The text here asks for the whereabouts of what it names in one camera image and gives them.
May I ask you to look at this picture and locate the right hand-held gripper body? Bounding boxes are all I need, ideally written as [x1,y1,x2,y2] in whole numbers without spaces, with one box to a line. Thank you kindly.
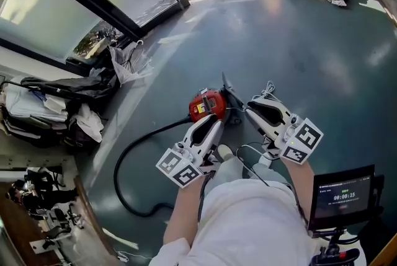
[262,113,324,166]

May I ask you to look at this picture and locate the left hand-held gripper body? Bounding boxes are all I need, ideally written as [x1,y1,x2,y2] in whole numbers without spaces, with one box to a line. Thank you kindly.
[154,142,218,190]

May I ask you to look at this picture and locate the red canister vacuum cleaner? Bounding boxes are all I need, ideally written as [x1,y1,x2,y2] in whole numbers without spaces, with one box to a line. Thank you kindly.
[188,87,243,128]

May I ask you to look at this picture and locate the person's left forearm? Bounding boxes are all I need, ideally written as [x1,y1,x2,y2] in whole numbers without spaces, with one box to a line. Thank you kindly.
[163,185,206,247]

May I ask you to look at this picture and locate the person's right forearm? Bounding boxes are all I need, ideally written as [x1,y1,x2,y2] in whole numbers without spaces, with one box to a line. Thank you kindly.
[283,161,314,227]

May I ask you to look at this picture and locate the white plastic bag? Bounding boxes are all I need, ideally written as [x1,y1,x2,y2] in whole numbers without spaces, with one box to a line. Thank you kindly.
[108,40,154,86]

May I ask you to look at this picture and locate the person's left white shoe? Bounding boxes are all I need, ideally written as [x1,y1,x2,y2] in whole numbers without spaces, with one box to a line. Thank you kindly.
[216,144,234,162]

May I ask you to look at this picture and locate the person's light blue jeans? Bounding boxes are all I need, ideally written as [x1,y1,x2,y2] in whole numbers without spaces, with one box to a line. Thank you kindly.
[213,155,291,190]

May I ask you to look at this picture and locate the black timer display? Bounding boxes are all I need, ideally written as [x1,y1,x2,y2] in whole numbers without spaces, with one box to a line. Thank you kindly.
[308,164,385,231]

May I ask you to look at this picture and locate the person's white shirt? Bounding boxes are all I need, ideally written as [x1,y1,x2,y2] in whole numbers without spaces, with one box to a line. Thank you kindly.
[151,177,314,266]

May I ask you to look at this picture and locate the white crumpled cloth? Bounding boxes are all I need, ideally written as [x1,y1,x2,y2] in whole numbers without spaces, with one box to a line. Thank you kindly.
[69,103,105,143]

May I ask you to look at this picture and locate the black office chair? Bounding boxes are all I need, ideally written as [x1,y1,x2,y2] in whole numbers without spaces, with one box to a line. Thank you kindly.
[43,207,85,244]

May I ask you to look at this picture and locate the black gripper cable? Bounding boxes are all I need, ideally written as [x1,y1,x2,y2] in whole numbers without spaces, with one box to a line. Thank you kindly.
[290,184,311,230]
[197,170,216,224]

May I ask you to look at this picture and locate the white cable bundle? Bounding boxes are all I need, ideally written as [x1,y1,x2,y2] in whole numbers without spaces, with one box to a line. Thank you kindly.
[252,80,283,104]

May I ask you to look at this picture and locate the black vacuum hose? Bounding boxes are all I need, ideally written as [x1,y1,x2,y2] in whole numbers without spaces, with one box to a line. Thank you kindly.
[113,115,192,218]

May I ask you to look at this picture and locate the black monitor mount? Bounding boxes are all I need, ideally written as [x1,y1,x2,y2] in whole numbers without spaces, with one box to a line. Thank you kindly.
[310,226,362,266]

